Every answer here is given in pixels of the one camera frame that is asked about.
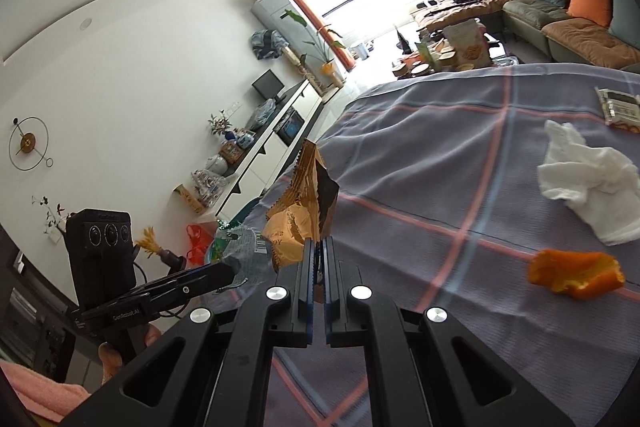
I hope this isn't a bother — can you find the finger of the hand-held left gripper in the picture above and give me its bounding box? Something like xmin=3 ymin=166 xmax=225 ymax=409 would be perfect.
xmin=132 ymin=264 xmax=237 ymax=310
xmin=145 ymin=262 xmax=223 ymax=289

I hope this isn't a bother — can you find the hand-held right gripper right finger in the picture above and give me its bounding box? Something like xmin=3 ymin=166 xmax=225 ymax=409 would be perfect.
xmin=324 ymin=237 xmax=576 ymax=427

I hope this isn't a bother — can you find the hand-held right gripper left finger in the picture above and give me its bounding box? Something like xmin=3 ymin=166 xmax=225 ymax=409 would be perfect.
xmin=60 ymin=237 xmax=317 ymax=427

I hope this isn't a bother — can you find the brown snack bag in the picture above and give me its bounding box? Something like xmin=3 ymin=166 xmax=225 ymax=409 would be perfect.
xmin=261 ymin=139 xmax=342 ymax=269

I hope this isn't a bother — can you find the clear plastic bag green print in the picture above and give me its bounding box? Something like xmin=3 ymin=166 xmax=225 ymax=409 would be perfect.
xmin=214 ymin=219 xmax=279 ymax=289

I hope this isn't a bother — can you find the person's left forearm pink sleeve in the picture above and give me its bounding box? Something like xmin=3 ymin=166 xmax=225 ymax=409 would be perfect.
xmin=0 ymin=358 xmax=94 ymax=424

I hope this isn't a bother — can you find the person's left hand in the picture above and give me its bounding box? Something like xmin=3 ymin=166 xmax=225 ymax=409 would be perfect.
xmin=97 ymin=326 xmax=161 ymax=385

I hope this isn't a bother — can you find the orange plastic bag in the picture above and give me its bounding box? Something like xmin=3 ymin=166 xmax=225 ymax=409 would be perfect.
xmin=187 ymin=222 xmax=217 ymax=259

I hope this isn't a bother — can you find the yellow dried flower bunch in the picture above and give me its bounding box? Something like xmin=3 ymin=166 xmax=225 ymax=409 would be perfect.
xmin=134 ymin=226 xmax=187 ymax=269

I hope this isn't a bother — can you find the white media cabinet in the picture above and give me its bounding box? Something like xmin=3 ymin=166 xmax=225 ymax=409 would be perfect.
xmin=214 ymin=78 xmax=347 ymax=219

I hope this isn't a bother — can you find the grey plaid tablecloth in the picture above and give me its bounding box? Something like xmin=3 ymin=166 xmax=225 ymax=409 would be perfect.
xmin=245 ymin=62 xmax=640 ymax=427

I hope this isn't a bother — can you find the black monitor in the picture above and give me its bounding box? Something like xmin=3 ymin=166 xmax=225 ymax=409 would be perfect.
xmin=251 ymin=69 xmax=287 ymax=101

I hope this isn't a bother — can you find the large leafy potted plant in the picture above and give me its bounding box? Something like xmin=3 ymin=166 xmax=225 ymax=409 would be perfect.
xmin=281 ymin=9 xmax=347 ymax=75

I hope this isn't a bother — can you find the cluttered coffee table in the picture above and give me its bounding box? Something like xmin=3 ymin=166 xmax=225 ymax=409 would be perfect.
xmin=390 ymin=0 xmax=507 ymax=80

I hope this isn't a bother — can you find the orange curtain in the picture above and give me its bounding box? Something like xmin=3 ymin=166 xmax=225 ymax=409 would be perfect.
xmin=259 ymin=0 xmax=357 ymax=71

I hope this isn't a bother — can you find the orange peel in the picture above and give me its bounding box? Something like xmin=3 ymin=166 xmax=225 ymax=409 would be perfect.
xmin=527 ymin=248 xmax=627 ymax=301

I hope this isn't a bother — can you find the white standing air conditioner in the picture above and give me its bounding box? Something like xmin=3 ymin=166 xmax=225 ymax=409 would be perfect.
xmin=251 ymin=0 xmax=302 ymax=58

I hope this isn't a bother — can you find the beige snack bag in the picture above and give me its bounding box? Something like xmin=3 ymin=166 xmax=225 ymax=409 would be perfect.
xmin=444 ymin=19 xmax=489 ymax=68

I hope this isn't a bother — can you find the white crumpled tissue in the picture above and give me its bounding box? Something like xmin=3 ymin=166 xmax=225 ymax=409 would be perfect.
xmin=536 ymin=119 xmax=640 ymax=246

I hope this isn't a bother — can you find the olive green sofa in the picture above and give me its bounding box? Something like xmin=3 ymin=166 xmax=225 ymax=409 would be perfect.
xmin=501 ymin=0 xmax=640 ymax=74

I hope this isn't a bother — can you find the clear packet black white label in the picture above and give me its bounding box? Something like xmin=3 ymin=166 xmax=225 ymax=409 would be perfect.
xmin=594 ymin=86 xmax=640 ymax=134

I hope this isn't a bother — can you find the brown sofa throw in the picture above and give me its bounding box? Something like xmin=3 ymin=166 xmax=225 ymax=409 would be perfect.
xmin=544 ymin=17 xmax=637 ymax=64

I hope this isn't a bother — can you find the round metal wall clock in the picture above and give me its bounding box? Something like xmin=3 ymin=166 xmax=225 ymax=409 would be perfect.
xmin=8 ymin=116 xmax=54 ymax=171

